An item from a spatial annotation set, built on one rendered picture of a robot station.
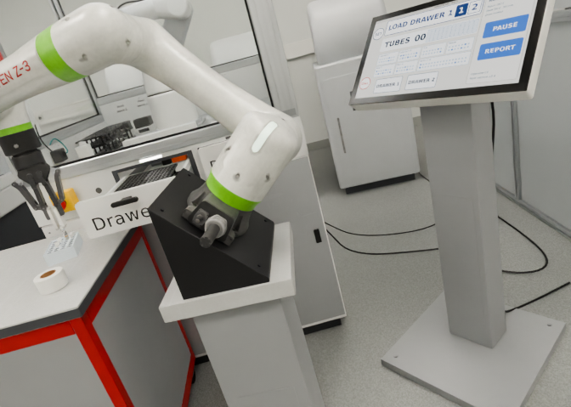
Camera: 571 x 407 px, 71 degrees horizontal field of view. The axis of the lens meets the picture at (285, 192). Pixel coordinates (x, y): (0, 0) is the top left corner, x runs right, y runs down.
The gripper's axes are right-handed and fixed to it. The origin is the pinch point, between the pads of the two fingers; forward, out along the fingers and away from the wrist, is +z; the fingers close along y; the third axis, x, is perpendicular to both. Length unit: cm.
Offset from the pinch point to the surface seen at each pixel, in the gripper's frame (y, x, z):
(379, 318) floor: -97, -3, 89
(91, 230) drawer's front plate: -9.3, 10.4, 4.4
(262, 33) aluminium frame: -78, -7, -35
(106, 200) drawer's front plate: -16.5, 12.3, -3.0
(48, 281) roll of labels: 1.6, 23.7, 9.5
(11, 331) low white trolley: 10.1, 32.5, 14.5
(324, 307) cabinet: -75, -7, 75
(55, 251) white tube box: 4.0, 1.2, 9.4
